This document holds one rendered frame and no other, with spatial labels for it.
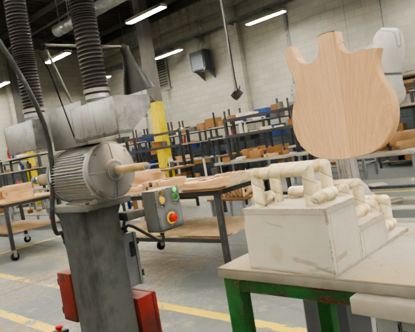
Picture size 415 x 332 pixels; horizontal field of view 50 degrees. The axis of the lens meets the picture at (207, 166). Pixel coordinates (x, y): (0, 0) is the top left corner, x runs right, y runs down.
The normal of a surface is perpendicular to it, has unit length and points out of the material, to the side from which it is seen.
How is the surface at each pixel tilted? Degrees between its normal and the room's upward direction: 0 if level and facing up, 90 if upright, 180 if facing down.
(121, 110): 90
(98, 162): 86
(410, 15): 90
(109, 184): 96
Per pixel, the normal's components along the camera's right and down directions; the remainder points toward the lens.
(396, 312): -0.69, 0.15
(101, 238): 0.74, -0.08
